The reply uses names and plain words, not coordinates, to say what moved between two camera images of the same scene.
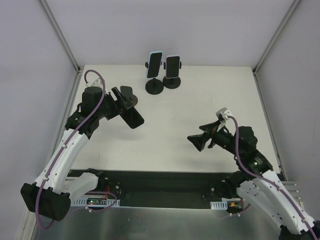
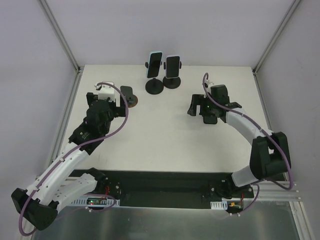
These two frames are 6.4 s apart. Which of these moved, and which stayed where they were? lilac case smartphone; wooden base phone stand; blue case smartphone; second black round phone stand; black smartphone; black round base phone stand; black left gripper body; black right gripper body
Moved: black right gripper body; black smartphone
Stayed: second black round phone stand; black round base phone stand; blue case smartphone; wooden base phone stand; lilac case smartphone; black left gripper body
